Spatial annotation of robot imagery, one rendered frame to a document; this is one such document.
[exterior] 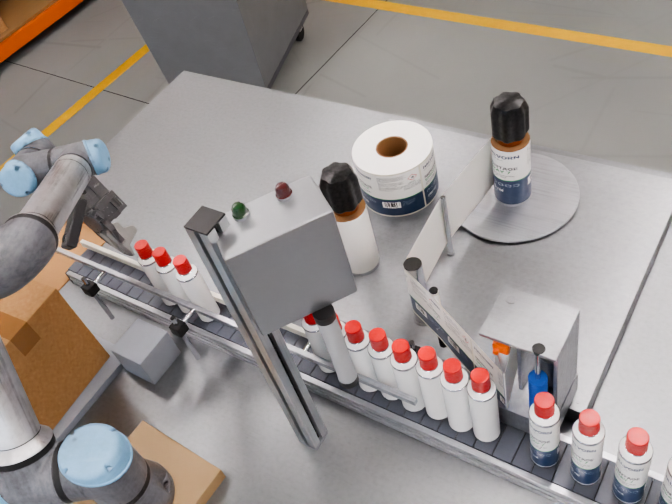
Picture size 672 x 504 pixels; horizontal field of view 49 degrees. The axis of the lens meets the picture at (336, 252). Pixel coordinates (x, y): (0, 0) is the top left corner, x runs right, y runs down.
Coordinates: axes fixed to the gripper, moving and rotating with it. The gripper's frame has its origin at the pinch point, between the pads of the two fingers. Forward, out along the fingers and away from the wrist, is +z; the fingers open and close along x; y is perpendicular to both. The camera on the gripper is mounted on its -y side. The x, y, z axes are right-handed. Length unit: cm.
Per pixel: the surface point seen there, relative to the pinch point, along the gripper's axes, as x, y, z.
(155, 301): 3.4, -2.6, 13.9
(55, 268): 41.5, -3.5, -2.7
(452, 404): -74, -3, 46
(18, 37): 306, 156, -74
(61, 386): 2.6, -32.3, 9.9
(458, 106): 62, 187, 82
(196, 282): -20.1, -0.5, 11.1
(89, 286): 8.7, -9.7, 0.5
